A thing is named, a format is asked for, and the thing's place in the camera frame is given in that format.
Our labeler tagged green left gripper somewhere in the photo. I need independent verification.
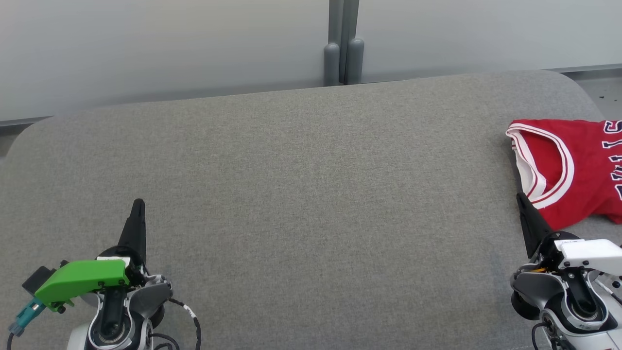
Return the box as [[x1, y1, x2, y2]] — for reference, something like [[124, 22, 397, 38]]
[[34, 198, 148, 312]]

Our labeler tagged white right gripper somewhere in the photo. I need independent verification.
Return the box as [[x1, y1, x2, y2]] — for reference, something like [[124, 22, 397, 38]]
[[516, 192, 622, 271]]

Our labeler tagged red white jersey shirt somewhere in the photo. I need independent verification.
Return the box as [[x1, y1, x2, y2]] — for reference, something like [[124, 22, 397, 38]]
[[505, 119, 622, 232]]

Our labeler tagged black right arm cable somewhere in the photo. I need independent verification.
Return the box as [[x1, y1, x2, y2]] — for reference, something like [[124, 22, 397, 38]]
[[530, 321, 551, 350]]

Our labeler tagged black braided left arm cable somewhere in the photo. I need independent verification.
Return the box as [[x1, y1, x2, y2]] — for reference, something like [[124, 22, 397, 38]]
[[146, 297, 203, 350]]

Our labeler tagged teal left camera connector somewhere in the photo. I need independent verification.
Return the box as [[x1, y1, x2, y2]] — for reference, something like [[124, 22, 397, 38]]
[[8, 297, 47, 337]]

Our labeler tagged grey wall base rail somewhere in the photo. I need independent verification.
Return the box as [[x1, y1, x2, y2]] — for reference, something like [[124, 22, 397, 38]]
[[0, 116, 53, 128], [556, 63, 622, 74]]

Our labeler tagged grey rounded post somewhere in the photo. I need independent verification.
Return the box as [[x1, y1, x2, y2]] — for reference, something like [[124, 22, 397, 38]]
[[346, 38, 365, 85], [324, 43, 340, 87]]

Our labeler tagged grey vertical wall frame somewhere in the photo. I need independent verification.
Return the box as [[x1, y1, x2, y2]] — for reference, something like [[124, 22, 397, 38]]
[[329, 0, 360, 84]]

